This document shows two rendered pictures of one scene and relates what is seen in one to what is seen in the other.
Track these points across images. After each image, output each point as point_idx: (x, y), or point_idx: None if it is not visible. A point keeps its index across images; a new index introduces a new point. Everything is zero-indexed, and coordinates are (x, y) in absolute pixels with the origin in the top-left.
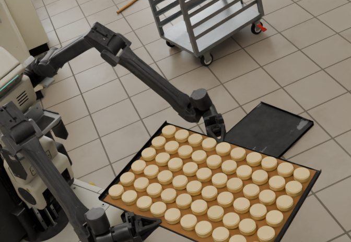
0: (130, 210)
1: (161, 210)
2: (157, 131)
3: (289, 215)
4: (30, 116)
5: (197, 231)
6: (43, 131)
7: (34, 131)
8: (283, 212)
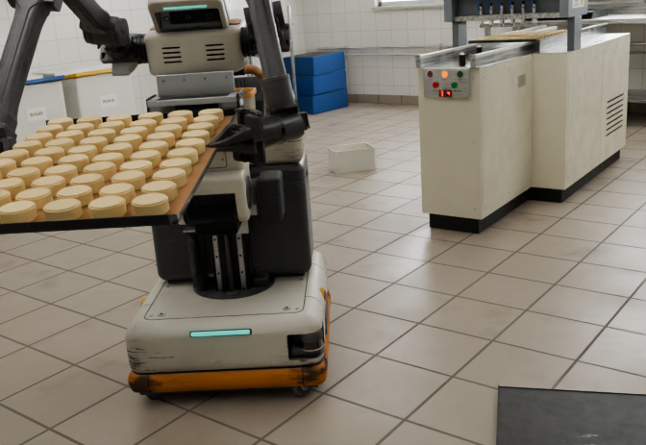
0: None
1: (18, 146)
2: None
3: None
4: (210, 80)
5: None
6: (196, 98)
7: None
8: (43, 220)
